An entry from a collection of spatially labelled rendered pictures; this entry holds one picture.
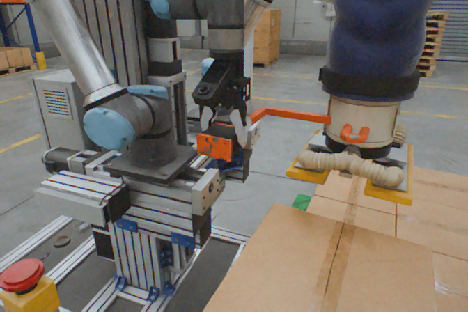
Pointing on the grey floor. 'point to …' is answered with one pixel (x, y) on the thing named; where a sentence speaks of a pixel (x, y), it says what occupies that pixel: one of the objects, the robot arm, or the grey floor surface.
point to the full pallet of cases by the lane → (267, 37)
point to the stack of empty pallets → (432, 42)
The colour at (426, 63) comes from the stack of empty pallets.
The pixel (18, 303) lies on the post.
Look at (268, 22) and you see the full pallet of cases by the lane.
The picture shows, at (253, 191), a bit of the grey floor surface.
